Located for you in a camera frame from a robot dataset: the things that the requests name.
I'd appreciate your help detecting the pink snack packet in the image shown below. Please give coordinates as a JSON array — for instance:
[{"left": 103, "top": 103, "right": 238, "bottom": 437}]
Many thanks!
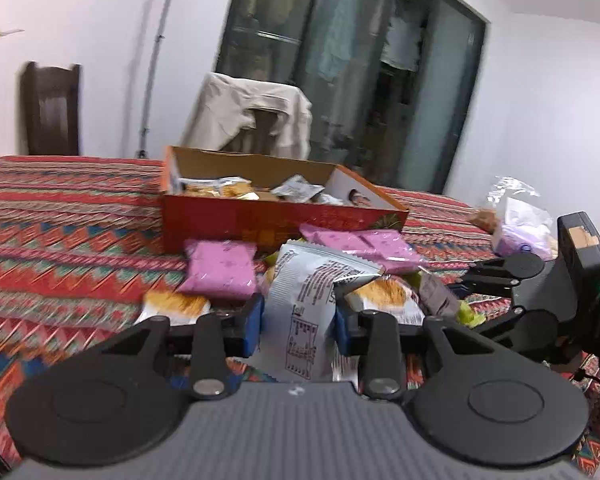
[
  {"left": 176, "top": 240, "right": 258, "bottom": 300},
  {"left": 300, "top": 224, "right": 426, "bottom": 274}
]

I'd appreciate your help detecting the orange white snack packet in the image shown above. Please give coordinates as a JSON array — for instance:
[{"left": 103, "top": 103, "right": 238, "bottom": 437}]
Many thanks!
[{"left": 135, "top": 290, "right": 210, "bottom": 326}]

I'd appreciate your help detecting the orange white snack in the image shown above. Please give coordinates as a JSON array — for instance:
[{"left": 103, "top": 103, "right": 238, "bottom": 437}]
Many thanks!
[{"left": 344, "top": 276, "right": 425, "bottom": 326}]

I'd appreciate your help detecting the white printed snack packet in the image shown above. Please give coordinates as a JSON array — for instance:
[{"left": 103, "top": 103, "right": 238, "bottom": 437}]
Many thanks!
[{"left": 250, "top": 240, "right": 382, "bottom": 382}]

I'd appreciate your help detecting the green snack bar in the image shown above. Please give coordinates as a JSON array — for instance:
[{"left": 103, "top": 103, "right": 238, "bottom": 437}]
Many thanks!
[{"left": 455, "top": 300, "right": 486, "bottom": 328}]

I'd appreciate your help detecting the purple tissue pack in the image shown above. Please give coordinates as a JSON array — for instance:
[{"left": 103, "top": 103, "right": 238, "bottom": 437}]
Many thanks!
[{"left": 492, "top": 197, "right": 558, "bottom": 261}]

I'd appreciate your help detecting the clear plastic bag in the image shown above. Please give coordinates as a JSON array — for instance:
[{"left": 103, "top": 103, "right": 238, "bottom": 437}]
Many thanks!
[{"left": 486, "top": 176, "right": 541, "bottom": 208}]

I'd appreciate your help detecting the colourful patterned tablecloth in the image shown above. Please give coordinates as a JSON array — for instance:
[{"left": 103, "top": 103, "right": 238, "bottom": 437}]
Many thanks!
[{"left": 0, "top": 156, "right": 579, "bottom": 479}]

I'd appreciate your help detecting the orange cardboard snack box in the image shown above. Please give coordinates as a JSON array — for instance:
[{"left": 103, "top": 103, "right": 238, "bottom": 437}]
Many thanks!
[{"left": 160, "top": 146, "right": 408, "bottom": 254}]

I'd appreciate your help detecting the black framed glass door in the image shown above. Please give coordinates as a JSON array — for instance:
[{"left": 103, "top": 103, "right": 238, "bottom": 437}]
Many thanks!
[{"left": 216, "top": 0, "right": 486, "bottom": 193}]

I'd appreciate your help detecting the chair with beige jacket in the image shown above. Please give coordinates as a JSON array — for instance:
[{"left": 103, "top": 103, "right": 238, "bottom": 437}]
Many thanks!
[{"left": 220, "top": 108, "right": 291, "bottom": 157}]

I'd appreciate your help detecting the beige jacket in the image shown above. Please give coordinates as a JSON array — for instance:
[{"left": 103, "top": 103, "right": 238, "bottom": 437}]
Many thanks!
[{"left": 180, "top": 73, "right": 312, "bottom": 159}]

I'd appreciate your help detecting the dark wooden chair left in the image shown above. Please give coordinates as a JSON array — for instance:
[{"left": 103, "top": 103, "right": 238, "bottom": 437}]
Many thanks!
[{"left": 20, "top": 62, "right": 81, "bottom": 156}]

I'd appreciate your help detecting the light stand with lamp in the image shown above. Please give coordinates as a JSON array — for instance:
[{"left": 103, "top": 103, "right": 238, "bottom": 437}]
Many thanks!
[{"left": 135, "top": 0, "right": 173, "bottom": 159}]

